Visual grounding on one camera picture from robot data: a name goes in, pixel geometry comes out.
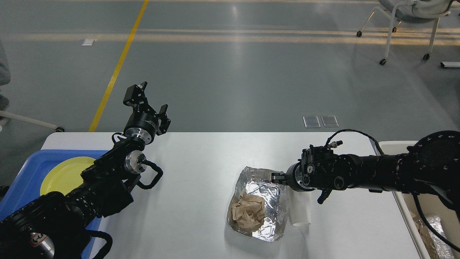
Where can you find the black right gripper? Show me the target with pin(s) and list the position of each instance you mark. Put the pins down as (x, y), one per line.
(289, 178)

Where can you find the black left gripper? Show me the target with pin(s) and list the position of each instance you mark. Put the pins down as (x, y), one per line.
(144, 123)

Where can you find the aluminium foil tray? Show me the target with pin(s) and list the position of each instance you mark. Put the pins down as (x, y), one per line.
(257, 181)

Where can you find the clear plastic cup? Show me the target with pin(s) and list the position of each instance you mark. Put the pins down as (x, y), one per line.
(300, 208)

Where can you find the yellow plate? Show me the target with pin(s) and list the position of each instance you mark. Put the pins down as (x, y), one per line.
(66, 176)

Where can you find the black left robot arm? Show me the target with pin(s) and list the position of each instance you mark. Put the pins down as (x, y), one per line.
(108, 183)

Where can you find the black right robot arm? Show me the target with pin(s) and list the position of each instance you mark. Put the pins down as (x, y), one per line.
(430, 166)

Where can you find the crumpled brown paper ball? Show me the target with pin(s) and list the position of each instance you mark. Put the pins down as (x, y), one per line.
(248, 212)

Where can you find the floor outlet plate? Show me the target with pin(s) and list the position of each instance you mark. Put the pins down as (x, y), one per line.
(88, 42)
(311, 122)
(330, 121)

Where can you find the floor outlet plate right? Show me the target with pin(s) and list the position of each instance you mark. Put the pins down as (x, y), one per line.
(330, 121)

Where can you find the floor outlet plate left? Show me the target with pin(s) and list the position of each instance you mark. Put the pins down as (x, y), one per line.
(88, 42)

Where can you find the white chair base left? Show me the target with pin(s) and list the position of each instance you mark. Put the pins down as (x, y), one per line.
(5, 77)

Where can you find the blue plastic tray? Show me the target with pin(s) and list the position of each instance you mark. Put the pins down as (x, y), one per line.
(32, 172)

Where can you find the white plastic bin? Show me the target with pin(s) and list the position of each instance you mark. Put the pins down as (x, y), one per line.
(430, 205)

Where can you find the foil item in bin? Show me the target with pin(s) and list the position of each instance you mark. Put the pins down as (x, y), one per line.
(436, 248)

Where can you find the white object far right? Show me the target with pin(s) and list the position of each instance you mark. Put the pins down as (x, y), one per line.
(450, 64)

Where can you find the grey office chair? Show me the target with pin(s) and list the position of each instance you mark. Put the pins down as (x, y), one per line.
(410, 11)

